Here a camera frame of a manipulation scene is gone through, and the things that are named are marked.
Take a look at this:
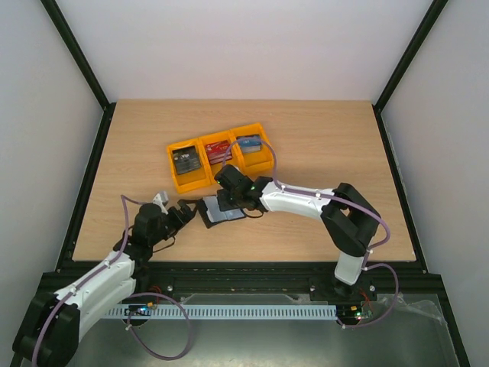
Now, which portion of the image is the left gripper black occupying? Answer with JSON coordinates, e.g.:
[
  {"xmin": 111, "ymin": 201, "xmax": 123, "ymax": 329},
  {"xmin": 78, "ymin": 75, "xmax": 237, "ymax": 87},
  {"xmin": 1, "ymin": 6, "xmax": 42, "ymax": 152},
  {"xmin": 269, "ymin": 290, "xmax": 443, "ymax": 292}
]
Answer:
[{"xmin": 150, "ymin": 200, "xmax": 197, "ymax": 246}]

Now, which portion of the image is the black VIP card stack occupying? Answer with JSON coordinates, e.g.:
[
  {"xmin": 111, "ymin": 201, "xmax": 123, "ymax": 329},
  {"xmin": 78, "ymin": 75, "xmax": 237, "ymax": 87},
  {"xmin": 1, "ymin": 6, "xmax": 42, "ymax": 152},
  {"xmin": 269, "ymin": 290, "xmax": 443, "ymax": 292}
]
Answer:
[{"xmin": 172, "ymin": 146, "xmax": 201, "ymax": 175}]

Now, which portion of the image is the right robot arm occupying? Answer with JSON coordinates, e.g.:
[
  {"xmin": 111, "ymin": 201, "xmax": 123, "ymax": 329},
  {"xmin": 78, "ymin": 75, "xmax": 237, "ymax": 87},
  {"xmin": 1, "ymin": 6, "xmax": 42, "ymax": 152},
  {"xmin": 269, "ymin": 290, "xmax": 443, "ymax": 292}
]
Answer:
[{"xmin": 215, "ymin": 164, "xmax": 381, "ymax": 300}]

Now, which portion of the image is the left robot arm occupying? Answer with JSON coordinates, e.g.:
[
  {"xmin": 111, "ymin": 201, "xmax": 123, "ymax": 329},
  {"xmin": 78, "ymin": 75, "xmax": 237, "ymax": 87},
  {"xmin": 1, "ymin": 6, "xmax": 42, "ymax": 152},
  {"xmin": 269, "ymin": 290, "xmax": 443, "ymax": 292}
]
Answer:
[{"xmin": 12, "ymin": 200, "xmax": 196, "ymax": 366}]

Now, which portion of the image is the red card stack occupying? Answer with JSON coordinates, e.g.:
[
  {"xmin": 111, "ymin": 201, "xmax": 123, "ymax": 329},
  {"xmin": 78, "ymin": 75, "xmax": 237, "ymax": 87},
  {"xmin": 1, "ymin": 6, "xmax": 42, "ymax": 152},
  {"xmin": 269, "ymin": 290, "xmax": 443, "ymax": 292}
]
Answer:
[{"xmin": 204, "ymin": 140, "xmax": 232, "ymax": 164}]

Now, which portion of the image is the blue card stack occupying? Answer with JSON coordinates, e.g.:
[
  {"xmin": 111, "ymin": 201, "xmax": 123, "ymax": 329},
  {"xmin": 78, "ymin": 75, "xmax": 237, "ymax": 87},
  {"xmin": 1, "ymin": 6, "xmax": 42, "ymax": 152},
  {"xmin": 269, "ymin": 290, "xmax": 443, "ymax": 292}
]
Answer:
[{"xmin": 237, "ymin": 135, "xmax": 262, "ymax": 154}]

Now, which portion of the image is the orange plastic sorting bin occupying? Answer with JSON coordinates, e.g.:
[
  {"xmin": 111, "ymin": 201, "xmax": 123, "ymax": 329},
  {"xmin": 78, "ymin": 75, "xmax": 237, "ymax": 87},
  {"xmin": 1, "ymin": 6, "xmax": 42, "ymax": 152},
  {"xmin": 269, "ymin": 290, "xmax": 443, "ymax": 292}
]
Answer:
[{"xmin": 167, "ymin": 123, "xmax": 274, "ymax": 194}]

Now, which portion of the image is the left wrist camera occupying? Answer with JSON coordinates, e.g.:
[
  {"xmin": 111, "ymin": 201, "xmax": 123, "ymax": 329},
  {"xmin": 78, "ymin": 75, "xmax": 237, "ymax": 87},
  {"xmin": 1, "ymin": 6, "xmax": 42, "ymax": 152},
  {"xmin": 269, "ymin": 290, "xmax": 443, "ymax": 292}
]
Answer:
[{"xmin": 152, "ymin": 190, "xmax": 169, "ymax": 214}]

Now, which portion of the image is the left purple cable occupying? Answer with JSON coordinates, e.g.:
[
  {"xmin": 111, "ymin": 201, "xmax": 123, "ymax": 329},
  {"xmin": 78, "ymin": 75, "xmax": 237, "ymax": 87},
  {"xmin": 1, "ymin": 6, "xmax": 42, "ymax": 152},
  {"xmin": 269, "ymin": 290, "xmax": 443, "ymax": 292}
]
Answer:
[{"xmin": 30, "ymin": 194, "xmax": 154, "ymax": 367}]

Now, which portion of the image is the purple cable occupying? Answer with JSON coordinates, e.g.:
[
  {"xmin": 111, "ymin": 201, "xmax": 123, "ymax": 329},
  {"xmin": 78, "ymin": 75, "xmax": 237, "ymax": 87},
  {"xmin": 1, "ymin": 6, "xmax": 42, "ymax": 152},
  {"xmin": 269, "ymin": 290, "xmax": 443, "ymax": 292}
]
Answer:
[
  {"xmin": 221, "ymin": 139, "xmax": 400, "ymax": 329},
  {"xmin": 30, "ymin": 194, "xmax": 154, "ymax": 367}
]

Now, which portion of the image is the black aluminium frame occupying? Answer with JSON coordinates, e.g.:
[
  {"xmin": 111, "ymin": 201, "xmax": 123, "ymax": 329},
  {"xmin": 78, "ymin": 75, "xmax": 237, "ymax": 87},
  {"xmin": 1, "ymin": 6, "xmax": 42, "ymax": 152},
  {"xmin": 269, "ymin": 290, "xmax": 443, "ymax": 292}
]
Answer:
[{"xmin": 39, "ymin": 1, "xmax": 469, "ymax": 366}]

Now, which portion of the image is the white slotted cable duct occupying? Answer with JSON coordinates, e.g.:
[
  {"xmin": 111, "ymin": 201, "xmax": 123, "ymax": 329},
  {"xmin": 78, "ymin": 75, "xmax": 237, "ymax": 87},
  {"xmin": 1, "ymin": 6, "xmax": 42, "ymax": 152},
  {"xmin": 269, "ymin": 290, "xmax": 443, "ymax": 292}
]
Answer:
[{"xmin": 102, "ymin": 304, "xmax": 337, "ymax": 320}]

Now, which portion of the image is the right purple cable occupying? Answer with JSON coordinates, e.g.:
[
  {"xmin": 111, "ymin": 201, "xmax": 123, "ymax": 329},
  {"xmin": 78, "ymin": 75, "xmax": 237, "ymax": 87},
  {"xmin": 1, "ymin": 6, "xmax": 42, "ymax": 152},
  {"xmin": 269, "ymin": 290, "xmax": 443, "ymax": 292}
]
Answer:
[{"xmin": 221, "ymin": 139, "xmax": 400, "ymax": 329}]

